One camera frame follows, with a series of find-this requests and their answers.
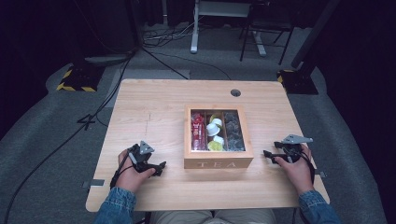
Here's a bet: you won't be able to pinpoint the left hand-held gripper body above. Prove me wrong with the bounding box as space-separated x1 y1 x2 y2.
127 140 157 174

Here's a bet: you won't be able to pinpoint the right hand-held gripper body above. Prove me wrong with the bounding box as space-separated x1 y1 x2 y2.
281 133 314 164

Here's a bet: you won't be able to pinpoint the wooden compartment box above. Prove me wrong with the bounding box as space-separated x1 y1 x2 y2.
183 104 255 170

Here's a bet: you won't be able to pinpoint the glass-paned wooden box lid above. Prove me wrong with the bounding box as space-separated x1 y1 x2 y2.
184 104 254 161

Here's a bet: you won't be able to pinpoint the person's left hand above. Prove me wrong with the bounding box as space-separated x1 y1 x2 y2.
115 149 156 194

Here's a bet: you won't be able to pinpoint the person's right hand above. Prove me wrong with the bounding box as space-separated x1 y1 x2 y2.
274 144 316 196

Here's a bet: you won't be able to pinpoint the pile of dark sachets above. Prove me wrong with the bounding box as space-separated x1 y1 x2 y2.
223 111 246 152

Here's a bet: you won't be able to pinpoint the row of red sachets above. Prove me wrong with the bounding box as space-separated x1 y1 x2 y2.
191 111 208 151

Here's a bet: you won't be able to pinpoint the person's left leg beige trousers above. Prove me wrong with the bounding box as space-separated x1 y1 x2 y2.
148 209 215 224

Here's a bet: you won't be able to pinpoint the person's leg beige trousers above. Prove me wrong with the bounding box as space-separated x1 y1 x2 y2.
214 208 278 224
148 209 215 224

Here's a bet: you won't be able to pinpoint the light wooden table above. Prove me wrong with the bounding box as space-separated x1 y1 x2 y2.
85 78 331 213

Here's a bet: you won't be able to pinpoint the hazard-striped stand base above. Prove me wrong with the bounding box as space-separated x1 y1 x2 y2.
56 63 106 93
276 68 319 95

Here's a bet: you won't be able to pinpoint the large white capsule cup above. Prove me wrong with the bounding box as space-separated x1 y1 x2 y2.
205 122 221 137

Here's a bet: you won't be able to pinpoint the person's right leg beige trousers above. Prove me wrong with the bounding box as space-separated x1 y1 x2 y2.
214 208 278 224

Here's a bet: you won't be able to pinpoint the black slanted stand pole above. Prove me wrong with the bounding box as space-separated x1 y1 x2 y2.
290 0 342 70

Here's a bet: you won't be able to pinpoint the black chair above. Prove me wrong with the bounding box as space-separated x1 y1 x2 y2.
238 0 295 65

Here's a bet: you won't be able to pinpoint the right hand-held gripper black cable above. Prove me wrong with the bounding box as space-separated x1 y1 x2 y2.
298 151 317 185

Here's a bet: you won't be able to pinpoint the hand-held gripper black cable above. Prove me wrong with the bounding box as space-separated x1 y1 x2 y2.
298 151 317 185
109 151 135 189

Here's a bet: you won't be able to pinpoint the left hand-held gripper black cable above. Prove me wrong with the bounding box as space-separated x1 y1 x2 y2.
109 151 135 189

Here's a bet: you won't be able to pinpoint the long black floor cable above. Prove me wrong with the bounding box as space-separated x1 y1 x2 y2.
2 50 136 224

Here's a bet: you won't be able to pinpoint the thin black floor cable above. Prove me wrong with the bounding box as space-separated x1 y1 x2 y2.
142 47 232 81

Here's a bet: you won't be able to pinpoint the bundle of floor cables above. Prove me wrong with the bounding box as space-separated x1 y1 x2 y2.
142 17 202 49

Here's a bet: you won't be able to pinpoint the white desk frame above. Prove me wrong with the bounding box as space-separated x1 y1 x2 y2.
190 0 269 58

